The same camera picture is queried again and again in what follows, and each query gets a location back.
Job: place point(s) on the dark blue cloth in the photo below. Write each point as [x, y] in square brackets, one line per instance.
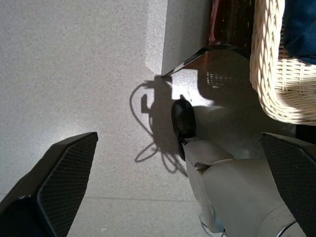
[301, 24]

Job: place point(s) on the pale woven basket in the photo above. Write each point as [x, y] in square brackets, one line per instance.
[269, 74]

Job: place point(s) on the silver robot leg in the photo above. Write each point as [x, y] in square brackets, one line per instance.
[234, 185]

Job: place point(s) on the black robot foot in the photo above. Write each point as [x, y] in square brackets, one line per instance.
[182, 116]

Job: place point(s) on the dark brown glossy stand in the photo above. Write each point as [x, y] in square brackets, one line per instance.
[229, 24]

